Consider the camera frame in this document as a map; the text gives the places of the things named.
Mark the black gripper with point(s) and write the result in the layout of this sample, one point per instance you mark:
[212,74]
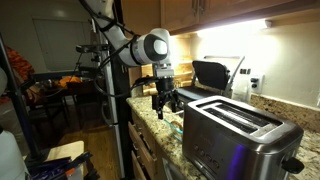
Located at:
[165,86]

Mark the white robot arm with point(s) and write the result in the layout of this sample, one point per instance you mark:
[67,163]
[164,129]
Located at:
[146,50]

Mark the brown bread slice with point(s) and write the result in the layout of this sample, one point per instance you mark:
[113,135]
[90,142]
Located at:
[176,125]

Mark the clear glass bowl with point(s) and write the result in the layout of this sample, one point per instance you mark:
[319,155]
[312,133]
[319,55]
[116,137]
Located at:
[173,131]

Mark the stainless steel toaster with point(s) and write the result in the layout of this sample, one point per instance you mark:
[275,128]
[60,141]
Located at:
[233,143]

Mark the black panini grill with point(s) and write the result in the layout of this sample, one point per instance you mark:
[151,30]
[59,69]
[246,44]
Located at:
[210,75]

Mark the stainless steel refrigerator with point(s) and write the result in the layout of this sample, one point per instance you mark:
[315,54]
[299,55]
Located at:
[116,113]

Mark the wooden lower cabinet drawers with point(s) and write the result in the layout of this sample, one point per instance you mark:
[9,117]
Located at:
[143,150]

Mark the wooden upper cabinets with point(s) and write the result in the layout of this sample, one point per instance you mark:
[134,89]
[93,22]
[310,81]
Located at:
[186,13]

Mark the under-cabinet light strip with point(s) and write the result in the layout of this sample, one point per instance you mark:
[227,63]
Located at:
[233,28]

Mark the orange object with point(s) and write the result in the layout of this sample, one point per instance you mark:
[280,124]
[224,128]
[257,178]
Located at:
[69,81]

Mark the light wooden stool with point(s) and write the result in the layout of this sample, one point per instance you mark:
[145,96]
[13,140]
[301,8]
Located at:
[65,150]

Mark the dark dining table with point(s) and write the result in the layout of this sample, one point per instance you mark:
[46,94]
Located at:
[50,90]

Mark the black tripod pole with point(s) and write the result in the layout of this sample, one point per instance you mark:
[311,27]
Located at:
[18,100]

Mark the person in orange shirt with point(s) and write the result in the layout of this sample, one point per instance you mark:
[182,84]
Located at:
[20,65]

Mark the white wall outlet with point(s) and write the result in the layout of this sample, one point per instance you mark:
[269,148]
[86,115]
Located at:
[256,83]

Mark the black stereo camera bar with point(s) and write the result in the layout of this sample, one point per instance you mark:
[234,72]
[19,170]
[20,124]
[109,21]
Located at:
[91,48]

